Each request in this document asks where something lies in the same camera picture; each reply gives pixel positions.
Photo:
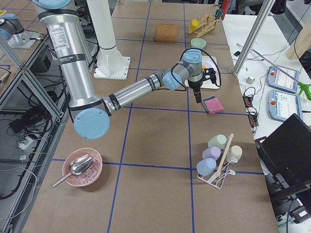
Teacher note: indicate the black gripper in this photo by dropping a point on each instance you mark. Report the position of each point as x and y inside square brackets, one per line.
[195, 85]

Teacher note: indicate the white round plate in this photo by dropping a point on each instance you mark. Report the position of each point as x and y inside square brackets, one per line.
[208, 63]

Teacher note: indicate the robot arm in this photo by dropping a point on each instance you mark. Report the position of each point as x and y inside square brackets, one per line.
[90, 109]

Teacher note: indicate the grey folded cloth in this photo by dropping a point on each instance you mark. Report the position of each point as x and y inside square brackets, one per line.
[207, 99]

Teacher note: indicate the pink folded cloth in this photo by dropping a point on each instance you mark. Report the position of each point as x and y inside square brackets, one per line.
[214, 106]

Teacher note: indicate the mint green bowl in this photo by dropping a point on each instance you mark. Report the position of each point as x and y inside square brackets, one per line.
[198, 43]

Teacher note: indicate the green plastic cup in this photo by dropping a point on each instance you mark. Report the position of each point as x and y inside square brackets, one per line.
[219, 141]

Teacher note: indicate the small metal cylinder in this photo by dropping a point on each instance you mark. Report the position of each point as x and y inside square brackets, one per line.
[250, 80]

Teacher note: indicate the purple plastic cup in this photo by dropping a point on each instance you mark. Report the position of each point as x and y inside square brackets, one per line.
[212, 152]

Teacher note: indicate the beige plastic cup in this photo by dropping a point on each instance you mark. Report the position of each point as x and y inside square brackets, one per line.
[234, 152]

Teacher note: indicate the yellow mug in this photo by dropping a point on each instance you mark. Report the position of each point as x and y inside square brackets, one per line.
[194, 25]

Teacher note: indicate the wooden dish rack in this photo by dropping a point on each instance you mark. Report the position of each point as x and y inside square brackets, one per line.
[207, 23]

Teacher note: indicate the blue plastic cup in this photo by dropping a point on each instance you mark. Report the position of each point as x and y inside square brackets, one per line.
[206, 166]

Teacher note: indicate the upper teach pendant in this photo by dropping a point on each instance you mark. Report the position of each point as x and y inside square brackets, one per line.
[281, 81]

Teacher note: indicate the teach pendant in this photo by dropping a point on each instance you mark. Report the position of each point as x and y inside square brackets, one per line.
[281, 81]
[282, 105]

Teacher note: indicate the dark green mug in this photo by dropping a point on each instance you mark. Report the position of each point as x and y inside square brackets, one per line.
[218, 14]

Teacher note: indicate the lower teach pendant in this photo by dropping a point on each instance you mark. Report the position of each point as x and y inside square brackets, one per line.
[282, 105]

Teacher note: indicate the red cylinder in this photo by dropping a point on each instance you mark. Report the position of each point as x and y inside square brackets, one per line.
[225, 6]

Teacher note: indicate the black laptop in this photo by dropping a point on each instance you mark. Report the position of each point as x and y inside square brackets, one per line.
[286, 153]

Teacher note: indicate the grabber reaching tool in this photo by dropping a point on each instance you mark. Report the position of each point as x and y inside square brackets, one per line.
[303, 87]

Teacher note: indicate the pink bowl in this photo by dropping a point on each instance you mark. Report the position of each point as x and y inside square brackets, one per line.
[89, 170]

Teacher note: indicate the metal scoop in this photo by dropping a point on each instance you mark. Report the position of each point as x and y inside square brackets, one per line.
[76, 167]

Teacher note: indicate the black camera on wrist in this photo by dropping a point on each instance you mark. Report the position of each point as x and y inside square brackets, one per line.
[209, 74]

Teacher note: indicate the white wire cup rack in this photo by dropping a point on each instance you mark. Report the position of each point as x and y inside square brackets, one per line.
[217, 179]

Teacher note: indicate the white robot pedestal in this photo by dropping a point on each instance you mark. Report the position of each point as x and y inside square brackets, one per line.
[110, 62]

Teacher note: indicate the aluminium frame post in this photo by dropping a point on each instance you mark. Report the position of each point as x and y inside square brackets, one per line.
[259, 22]

